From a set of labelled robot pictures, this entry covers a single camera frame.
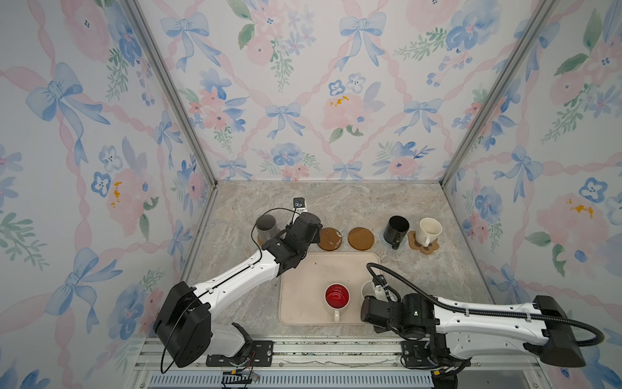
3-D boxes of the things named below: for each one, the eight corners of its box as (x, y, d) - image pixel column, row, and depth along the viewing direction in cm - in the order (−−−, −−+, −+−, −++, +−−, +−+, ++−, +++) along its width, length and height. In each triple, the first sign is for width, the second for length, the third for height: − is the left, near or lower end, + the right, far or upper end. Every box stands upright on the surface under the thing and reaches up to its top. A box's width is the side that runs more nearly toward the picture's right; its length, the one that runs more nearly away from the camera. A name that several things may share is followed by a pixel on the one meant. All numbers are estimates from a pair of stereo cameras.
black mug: (386, 252, 99) (393, 239, 90) (381, 230, 105) (387, 215, 97) (405, 253, 99) (413, 239, 90) (399, 230, 105) (406, 216, 97)
